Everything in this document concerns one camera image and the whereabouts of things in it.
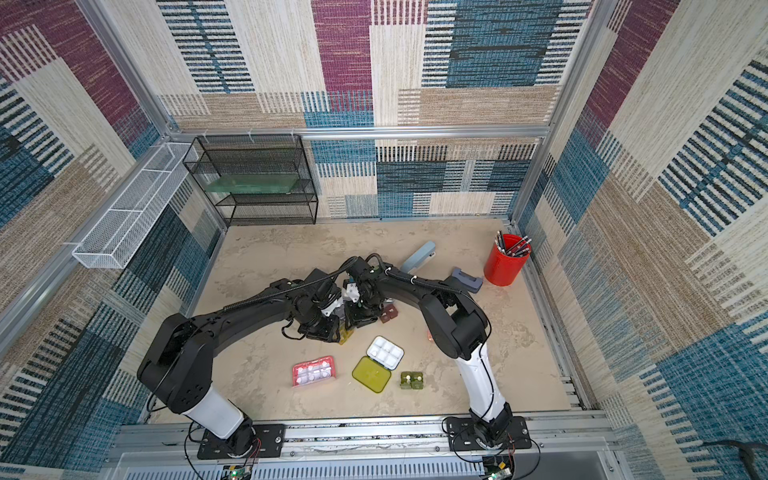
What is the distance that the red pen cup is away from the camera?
93 cm

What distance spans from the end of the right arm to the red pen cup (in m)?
0.41

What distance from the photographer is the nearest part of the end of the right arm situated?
82 cm
